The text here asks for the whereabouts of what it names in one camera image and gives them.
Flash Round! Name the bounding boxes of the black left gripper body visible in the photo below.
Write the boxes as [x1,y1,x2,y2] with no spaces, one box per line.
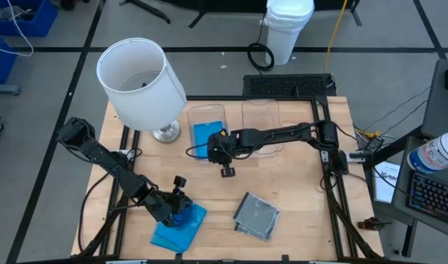
[146,175,195,227]

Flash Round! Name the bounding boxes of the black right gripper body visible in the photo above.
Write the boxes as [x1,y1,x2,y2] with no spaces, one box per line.
[207,128,237,180]

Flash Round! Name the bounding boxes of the clear plastic bin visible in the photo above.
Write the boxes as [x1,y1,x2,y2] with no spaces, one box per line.
[186,103,229,161]
[240,98,286,155]

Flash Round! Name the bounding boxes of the black perforated box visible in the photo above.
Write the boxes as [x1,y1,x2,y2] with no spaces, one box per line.
[242,73,337,98]

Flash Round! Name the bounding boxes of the white shade silver table lamp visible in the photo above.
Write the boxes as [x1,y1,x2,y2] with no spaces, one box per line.
[96,37,188,144]

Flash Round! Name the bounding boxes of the white trash bin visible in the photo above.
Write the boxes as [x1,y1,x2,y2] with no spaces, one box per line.
[263,0,315,66]

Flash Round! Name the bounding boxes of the white paper sheet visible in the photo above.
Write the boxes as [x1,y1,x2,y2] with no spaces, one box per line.
[372,161,401,205]

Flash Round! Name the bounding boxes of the black brown clamp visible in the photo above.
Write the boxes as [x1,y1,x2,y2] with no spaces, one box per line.
[357,216,392,231]

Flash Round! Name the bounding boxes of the grey side desk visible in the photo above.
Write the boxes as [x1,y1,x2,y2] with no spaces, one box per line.
[370,124,448,243]

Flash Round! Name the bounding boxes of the grey metal base bar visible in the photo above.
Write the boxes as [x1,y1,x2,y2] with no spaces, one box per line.
[0,84,21,96]

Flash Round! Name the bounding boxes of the blue plastic crate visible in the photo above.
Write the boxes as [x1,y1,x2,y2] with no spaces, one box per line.
[0,0,59,37]
[0,36,18,85]

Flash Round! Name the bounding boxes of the white-lidded wipes canister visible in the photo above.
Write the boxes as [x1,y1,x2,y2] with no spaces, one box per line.
[406,128,448,175]

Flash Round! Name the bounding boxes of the backlit black keyboard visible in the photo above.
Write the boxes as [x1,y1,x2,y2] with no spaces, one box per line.
[408,172,448,225]

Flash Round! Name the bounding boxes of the grey flat panel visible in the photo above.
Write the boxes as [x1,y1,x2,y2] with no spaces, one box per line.
[420,57,448,139]

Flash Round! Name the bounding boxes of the coiled black floor cable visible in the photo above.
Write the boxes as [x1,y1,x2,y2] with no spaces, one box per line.
[246,10,276,73]

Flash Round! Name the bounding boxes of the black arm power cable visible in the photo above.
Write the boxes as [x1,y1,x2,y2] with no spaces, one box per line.
[78,170,114,254]

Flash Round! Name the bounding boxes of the yellow cable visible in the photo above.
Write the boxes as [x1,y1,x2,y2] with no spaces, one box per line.
[323,0,348,73]

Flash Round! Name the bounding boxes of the white cable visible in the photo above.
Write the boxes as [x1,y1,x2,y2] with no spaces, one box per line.
[0,0,34,58]

